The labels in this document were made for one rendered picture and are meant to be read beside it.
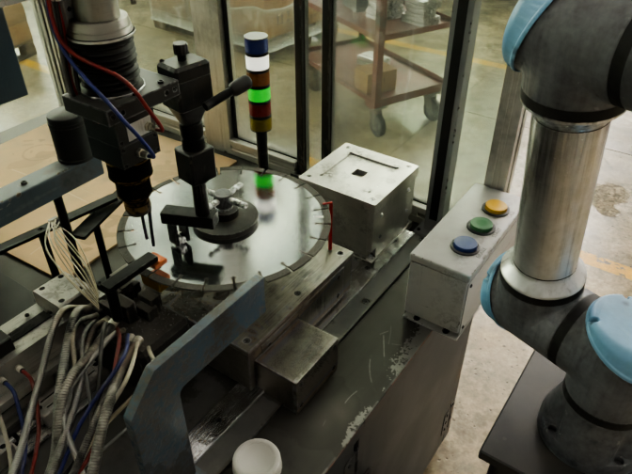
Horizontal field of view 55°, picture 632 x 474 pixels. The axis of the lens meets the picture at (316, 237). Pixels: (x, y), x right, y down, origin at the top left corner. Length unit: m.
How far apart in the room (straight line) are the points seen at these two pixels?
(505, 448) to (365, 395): 0.22
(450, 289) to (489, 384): 1.05
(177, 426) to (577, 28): 0.64
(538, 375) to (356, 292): 0.35
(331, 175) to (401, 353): 0.39
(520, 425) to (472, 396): 1.01
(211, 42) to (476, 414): 1.31
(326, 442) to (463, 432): 1.02
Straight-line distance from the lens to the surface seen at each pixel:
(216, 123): 1.63
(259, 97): 1.22
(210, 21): 1.52
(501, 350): 2.18
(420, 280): 1.07
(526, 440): 1.01
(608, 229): 2.90
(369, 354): 1.07
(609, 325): 0.87
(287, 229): 1.00
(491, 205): 1.18
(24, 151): 1.80
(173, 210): 0.95
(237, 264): 0.93
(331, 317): 1.11
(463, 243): 1.07
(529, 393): 1.07
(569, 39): 0.66
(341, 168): 1.26
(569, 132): 0.73
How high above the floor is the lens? 1.54
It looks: 37 degrees down
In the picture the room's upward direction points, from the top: straight up
